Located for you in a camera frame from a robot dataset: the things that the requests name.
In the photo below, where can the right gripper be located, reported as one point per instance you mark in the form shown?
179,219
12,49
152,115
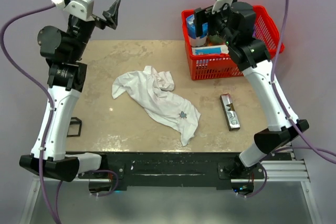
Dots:
201,16

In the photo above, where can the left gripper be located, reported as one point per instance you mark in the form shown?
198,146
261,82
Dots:
112,14

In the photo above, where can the white t-shirt garment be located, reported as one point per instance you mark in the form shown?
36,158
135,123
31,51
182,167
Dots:
153,91

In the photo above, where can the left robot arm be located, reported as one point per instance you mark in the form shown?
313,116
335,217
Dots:
63,51

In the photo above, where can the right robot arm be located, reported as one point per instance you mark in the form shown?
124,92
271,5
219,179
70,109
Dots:
235,24

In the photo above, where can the green round melon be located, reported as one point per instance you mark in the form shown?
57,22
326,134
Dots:
215,40

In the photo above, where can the blue white wrapped roll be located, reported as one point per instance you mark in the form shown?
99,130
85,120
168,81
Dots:
191,31

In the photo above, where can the blue white carton box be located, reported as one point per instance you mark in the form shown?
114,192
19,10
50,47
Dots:
210,50

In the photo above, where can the red plastic basket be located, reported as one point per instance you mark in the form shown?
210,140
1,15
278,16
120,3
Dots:
214,66

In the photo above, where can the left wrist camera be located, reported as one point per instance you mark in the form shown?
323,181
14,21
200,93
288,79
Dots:
82,9

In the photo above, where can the black square frame stand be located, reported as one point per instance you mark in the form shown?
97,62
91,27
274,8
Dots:
75,127

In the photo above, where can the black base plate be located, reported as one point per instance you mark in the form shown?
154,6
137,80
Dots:
172,169

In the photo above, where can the aluminium rail frame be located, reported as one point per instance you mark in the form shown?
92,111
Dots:
282,196

